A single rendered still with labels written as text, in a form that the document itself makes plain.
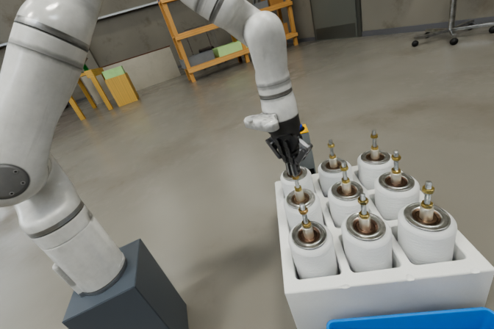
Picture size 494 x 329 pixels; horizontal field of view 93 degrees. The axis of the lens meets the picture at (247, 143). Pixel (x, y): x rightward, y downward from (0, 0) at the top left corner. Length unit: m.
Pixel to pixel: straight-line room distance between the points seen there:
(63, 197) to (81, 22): 0.30
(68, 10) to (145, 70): 6.78
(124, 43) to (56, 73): 10.22
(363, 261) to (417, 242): 0.11
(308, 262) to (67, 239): 0.46
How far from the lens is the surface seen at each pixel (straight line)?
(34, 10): 0.48
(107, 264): 0.60
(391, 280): 0.60
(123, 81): 5.37
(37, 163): 0.49
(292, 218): 0.64
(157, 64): 7.23
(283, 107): 0.48
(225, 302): 0.83
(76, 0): 0.50
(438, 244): 0.60
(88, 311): 0.63
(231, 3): 0.45
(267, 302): 0.79
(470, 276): 0.65
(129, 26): 10.67
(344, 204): 0.63
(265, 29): 0.43
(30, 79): 0.46
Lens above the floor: 0.68
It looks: 26 degrees down
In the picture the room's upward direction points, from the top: 18 degrees counter-clockwise
